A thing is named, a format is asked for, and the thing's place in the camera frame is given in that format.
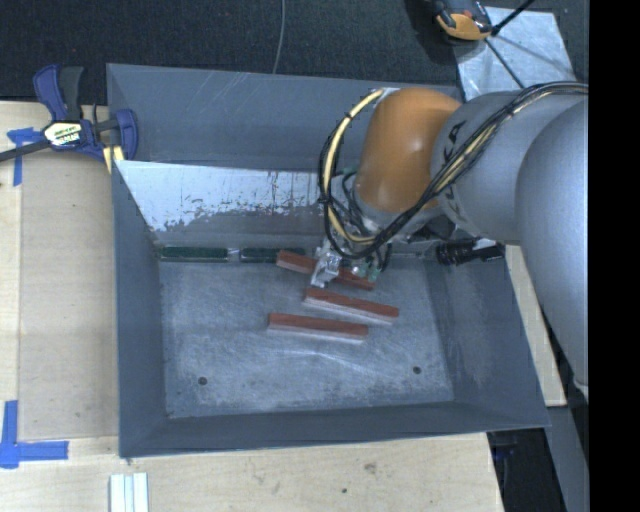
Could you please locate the red-brown flat block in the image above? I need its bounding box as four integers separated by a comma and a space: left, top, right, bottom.
275, 249, 377, 292
301, 286, 401, 327
265, 312, 370, 346

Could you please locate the dark green flat block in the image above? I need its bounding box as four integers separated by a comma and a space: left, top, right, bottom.
159, 245, 230, 263
239, 247, 306, 264

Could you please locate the grey metal bin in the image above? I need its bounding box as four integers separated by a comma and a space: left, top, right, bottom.
105, 63, 552, 459

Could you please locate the black cylinder on white bracket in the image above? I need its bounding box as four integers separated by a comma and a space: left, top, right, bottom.
435, 237, 506, 267

